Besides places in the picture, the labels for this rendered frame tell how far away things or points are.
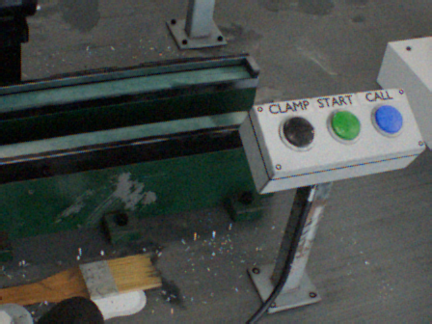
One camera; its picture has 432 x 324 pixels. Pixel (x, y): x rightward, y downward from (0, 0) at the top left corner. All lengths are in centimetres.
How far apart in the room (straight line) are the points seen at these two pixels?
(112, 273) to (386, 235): 36
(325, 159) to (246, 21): 67
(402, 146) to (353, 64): 56
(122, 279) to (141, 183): 12
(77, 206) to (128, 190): 6
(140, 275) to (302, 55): 54
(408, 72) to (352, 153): 49
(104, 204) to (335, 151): 33
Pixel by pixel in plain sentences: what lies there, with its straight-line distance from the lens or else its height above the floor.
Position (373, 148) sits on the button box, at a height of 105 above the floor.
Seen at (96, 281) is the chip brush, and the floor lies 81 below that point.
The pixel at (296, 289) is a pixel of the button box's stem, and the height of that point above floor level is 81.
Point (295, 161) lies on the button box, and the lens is 74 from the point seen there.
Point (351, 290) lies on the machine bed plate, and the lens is 99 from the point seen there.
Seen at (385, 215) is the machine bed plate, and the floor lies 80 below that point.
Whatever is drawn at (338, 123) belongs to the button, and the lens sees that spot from 77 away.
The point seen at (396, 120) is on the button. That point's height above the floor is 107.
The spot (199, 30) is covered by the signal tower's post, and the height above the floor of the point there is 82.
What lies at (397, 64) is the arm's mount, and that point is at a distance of 127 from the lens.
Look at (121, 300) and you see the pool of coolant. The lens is 93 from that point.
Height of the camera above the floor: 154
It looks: 42 degrees down
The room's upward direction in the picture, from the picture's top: 10 degrees clockwise
